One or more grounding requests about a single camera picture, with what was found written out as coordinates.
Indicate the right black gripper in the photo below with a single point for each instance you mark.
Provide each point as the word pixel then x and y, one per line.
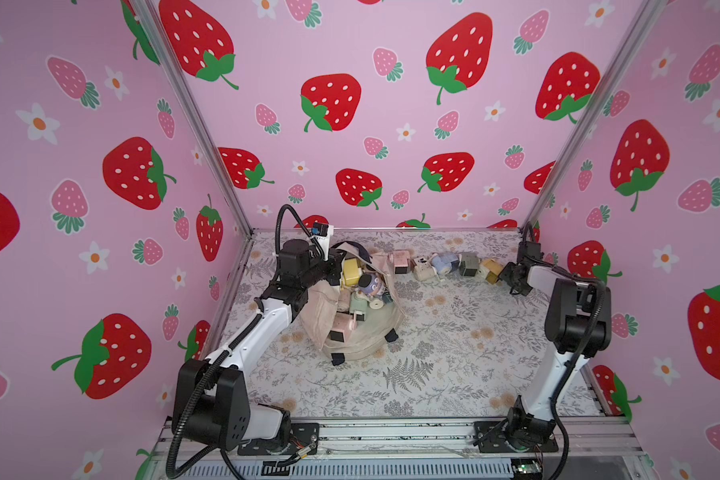
pixel 513 278

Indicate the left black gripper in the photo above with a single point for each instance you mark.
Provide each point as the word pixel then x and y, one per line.
pixel 332 264

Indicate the yellow pencil sharpener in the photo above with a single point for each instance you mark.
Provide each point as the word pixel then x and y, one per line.
pixel 352 271
pixel 490 270

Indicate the grey green pencil sharpener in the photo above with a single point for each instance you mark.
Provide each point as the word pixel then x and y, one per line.
pixel 469 264

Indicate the mint green pencil sharpener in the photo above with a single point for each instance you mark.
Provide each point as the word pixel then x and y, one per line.
pixel 358 306

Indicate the pink pencil sharpener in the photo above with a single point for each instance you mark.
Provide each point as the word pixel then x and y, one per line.
pixel 401 262
pixel 342 328

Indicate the cream canvas tote bag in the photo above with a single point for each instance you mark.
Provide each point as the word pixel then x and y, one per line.
pixel 384 316

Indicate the purple pencil sharpener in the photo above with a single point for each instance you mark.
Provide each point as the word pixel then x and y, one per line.
pixel 371 286

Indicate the light blue pencil sharpener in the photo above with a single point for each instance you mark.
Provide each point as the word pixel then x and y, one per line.
pixel 445 263

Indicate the cream white pencil sharpener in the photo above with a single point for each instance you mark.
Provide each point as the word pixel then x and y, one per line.
pixel 423 270

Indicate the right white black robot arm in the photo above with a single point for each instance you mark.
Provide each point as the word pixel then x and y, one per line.
pixel 577 326

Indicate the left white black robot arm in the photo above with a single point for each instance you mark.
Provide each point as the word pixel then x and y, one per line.
pixel 212 405

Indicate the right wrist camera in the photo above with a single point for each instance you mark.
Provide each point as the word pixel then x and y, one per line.
pixel 529 250

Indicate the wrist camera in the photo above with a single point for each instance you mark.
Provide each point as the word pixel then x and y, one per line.
pixel 303 249
pixel 529 250

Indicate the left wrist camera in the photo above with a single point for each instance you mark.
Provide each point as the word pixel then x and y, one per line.
pixel 303 249

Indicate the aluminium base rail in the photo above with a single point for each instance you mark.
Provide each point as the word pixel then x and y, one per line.
pixel 434 448

